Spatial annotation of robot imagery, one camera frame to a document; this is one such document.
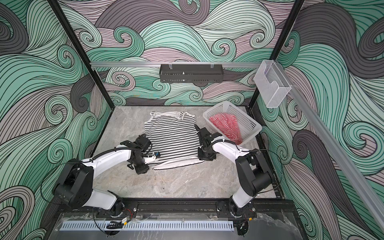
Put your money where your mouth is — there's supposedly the black white striped tank top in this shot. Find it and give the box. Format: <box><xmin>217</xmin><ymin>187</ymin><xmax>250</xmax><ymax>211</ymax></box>
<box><xmin>145</xmin><ymin>111</ymin><xmax>204</xmax><ymax>171</ymax></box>

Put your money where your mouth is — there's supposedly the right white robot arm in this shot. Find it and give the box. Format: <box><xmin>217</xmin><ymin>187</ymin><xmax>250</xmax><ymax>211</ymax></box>
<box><xmin>195</xmin><ymin>125</ymin><xmax>274</xmax><ymax>210</ymax></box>

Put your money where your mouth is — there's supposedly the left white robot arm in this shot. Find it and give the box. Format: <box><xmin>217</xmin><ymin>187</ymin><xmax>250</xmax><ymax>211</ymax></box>
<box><xmin>52</xmin><ymin>134</ymin><xmax>161</xmax><ymax>217</ymax></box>

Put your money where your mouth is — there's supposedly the red white striped tank top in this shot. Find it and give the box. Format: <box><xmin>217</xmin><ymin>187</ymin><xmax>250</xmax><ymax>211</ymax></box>
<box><xmin>209</xmin><ymin>113</ymin><xmax>243</xmax><ymax>145</ymax></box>

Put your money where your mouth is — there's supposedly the white plastic laundry basket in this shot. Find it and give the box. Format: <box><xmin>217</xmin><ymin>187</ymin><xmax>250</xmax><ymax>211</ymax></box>
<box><xmin>203</xmin><ymin>101</ymin><xmax>262</xmax><ymax>146</ymax></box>

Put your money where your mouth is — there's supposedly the white slotted cable duct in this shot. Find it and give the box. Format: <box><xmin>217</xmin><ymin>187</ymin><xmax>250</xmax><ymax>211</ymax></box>
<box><xmin>59</xmin><ymin>220</ymin><xmax>235</xmax><ymax>232</ymax></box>

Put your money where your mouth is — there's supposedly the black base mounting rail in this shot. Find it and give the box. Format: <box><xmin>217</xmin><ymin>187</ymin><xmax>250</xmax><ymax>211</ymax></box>
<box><xmin>55</xmin><ymin>198</ymin><xmax>298</xmax><ymax>220</ymax></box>

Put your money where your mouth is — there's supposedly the black perforated wall tray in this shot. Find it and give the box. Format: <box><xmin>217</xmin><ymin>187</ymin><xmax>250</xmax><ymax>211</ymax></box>
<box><xmin>159</xmin><ymin>65</ymin><xmax>224</xmax><ymax>84</ymax></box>

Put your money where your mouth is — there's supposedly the clear plastic wall bin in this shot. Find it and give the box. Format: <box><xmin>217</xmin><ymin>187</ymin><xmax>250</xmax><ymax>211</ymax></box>
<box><xmin>254</xmin><ymin>60</ymin><xmax>292</xmax><ymax>109</ymax></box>

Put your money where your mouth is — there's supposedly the aluminium wall rail back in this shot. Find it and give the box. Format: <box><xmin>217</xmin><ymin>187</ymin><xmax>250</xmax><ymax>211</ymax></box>
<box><xmin>90</xmin><ymin>61</ymin><xmax>261</xmax><ymax>69</ymax></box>

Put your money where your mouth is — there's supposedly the aluminium wall rail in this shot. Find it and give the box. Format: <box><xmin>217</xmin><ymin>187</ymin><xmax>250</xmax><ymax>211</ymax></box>
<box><xmin>90</xmin><ymin>61</ymin><xmax>261</xmax><ymax>69</ymax></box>
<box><xmin>273</xmin><ymin>61</ymin><xmax>384</xmax><ymax>230</ymax></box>

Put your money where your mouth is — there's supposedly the aluminium wall rail right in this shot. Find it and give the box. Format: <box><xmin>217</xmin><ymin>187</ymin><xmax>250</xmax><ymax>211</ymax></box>
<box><xmin>273</xmin><ymin>61</ymin><xmax>384</xmax><ymax>230</ymax></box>

